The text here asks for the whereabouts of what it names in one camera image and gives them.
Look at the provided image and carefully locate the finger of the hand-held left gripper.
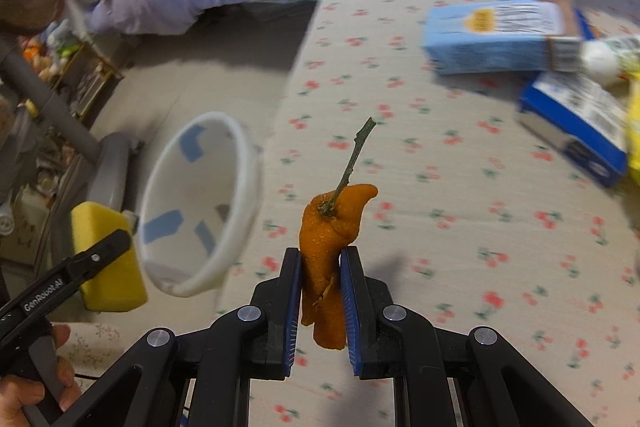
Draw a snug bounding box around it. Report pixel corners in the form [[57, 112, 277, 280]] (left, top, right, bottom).
[[75, 229, 132, 280]]

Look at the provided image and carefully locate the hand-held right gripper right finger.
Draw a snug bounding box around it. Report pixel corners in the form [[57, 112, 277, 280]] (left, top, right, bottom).
[[340, 246, 596, 427]]

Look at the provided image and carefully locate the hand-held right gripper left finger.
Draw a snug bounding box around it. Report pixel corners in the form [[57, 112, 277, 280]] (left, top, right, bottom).
[[50, 247, 303, 427]]

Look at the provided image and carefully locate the orange pepper with stem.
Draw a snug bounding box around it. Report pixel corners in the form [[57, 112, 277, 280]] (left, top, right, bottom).
[[300, 117, 379, 351]]

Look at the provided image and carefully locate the translucent white plastic bin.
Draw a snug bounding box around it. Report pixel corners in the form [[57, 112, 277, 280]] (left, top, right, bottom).
[[137, 111, 263, 299]]

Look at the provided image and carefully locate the light blue carton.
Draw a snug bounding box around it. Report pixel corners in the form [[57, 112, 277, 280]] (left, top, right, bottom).
[[422, 0, 596, 75]]

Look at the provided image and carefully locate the blue and white carton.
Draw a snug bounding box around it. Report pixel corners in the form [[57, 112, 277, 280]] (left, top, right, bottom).
[[517, 69, 630, 188]]

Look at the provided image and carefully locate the white plastic bottle green label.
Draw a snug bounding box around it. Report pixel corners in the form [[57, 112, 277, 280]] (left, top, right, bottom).
[[577, 34, 640, 88]]

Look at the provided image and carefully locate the person's left hand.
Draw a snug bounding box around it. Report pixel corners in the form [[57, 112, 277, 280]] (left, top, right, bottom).
[[0, 324, 83, 427]]

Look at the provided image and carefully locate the yellow foam block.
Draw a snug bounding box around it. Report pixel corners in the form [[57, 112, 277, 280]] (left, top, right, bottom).
[[70, 202, 149, 313]]

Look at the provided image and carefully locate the person's floral pajama leg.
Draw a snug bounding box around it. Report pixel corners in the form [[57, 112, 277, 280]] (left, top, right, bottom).
[[47, 322, 123, 380]]

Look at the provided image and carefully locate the grey desk stand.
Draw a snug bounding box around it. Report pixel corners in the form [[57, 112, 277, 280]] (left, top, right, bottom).
[[0, 34, 141, 233]]

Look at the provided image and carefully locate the cluttered storage shelf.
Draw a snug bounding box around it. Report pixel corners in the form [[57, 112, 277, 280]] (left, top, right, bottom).
[[0, 97, 66, 258]]

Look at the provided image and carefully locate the cherry print tablecloth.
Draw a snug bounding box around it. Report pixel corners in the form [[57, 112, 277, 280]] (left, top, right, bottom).
[[215, 0, 640, 427]]

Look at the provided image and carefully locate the wooden shelf rack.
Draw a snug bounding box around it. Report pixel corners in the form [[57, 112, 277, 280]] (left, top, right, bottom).
[[50, 42, 126, 128]]

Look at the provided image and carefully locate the pile of small plush toys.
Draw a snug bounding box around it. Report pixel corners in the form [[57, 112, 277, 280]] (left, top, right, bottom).
[[22, 19, 81, 82]]

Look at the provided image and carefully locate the yellow plastic bag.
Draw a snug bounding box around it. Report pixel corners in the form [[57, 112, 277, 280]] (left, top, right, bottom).
[[622, 67, 640, 188]]

